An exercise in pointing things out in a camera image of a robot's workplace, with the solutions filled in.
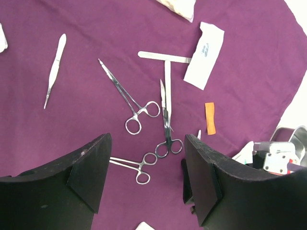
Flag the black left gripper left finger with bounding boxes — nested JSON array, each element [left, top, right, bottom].
[[0, 133, 112, 230]]

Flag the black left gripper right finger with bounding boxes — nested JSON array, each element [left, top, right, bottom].
[[184, 135, 307, 230]]

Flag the steel surgical scissors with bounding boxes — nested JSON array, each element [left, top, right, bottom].
[[154, 79, 183, 159]]

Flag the green white suture packet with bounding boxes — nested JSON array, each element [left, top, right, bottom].
[[232, 141, 254, 164]]

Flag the white gauze pad right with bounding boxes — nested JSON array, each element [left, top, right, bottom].
[[135, 221, 155, 230]]

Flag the white gauze pad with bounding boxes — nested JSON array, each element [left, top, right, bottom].
[[135, 221, 155, 230], [0, 23, 8, 53]]

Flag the stainless steel tray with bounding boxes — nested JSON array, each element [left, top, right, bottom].
[[270, 126, 307, 167]]

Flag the purple cloth mat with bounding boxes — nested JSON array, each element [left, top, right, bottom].
[[0, 0, 307, 230]]

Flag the flat steel retractor bar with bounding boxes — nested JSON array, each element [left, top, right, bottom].
[[138, 51, 191, 121]]

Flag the white gauze pad upper left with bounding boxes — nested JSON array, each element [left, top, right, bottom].
[[0, 23, 8, 53]]

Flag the green gauze bag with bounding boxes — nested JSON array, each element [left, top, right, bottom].
[[157, 0, 196, 23]]

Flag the steel scalpel handle left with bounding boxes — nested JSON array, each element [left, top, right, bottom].
[[44, 34, 67, 109]]

